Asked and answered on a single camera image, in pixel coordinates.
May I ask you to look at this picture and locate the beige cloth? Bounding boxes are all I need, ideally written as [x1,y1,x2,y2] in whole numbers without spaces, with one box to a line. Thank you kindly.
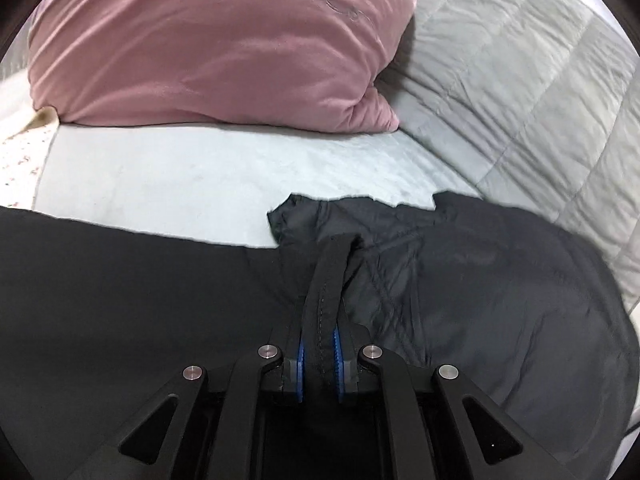
[30,107,62,129]

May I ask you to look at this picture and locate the cherry print bed cover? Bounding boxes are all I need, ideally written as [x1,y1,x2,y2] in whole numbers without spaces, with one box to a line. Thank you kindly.
[0,110,57,207]

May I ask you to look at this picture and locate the grey quilted blanket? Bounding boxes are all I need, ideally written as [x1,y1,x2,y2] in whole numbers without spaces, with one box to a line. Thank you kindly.
[377,0,640,313]

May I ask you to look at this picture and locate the light blue bed sheet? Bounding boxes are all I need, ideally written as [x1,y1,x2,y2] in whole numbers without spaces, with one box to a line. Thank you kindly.
[34,119,483,251]

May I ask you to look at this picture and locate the black jacket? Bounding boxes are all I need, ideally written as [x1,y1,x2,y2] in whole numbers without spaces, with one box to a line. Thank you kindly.
[0,191,640,480]

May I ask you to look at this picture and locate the pink pillow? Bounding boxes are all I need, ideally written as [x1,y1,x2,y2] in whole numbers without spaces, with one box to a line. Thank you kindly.
[27,0,418,134]

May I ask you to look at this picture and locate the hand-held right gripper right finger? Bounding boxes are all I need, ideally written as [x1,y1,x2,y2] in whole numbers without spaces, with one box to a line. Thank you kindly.
[332,329,567,480]

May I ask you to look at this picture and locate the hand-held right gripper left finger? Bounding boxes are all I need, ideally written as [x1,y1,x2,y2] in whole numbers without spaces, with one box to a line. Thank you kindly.
[75,342,306,480]

